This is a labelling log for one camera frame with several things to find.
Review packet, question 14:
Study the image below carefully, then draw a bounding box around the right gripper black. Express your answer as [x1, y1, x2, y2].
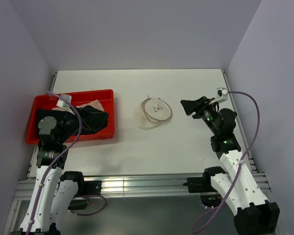
[180, 96, 220, 135]

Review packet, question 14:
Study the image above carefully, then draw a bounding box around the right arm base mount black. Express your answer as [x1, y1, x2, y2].
[183, 177, 221, 209]

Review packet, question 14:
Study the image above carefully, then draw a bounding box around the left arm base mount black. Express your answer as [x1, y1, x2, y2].
[68, 181, 102, 211]

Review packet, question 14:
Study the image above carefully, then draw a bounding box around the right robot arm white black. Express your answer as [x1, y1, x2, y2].
[180, 96, 280, 235]

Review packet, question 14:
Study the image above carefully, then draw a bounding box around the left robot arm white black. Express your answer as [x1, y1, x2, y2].
[13, 109, 86, 235]

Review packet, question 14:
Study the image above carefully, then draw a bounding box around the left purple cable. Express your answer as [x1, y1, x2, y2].
[26, 91, 83, 232]

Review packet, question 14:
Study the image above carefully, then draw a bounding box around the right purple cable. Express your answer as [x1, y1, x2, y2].
[191, 91, 261, 235]

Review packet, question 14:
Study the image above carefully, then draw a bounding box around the red plastic tray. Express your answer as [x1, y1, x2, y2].
[25, 89, 115, 144]

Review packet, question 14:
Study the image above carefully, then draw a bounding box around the black bra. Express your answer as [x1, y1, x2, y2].
[36, 106, 109, 135]

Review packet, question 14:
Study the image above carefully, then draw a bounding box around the aluminium frame rail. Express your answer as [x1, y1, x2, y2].
[13, 172, 271, 201]

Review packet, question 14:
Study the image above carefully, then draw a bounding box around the purple cable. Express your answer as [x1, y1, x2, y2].
[26, 91, 83, 232]
[191, 91, 261, 235]

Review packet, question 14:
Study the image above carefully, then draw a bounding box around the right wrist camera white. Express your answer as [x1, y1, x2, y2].
[209, 88, 228, 105]

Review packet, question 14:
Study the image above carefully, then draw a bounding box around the pink bra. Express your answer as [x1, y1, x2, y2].
[77, 99, 104, 112]

